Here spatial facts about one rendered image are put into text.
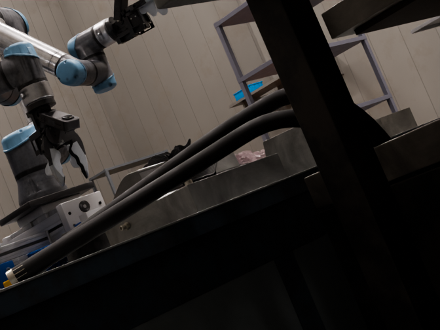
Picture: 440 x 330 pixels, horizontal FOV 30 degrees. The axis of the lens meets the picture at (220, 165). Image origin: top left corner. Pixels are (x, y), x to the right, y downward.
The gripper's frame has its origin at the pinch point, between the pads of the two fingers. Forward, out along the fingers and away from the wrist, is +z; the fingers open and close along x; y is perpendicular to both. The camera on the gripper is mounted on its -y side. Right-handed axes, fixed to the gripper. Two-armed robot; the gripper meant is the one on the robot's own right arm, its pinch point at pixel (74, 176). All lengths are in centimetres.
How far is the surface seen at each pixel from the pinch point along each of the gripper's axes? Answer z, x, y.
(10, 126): -226, -486, 874
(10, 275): 19, 48, -48
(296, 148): 15, -34, -38
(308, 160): 18, -35, -40
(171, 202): 16.6, 8.3, -41.4
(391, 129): 18, -81, -31
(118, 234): 17.8, 8.3, -20.4
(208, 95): -146, -646, 634
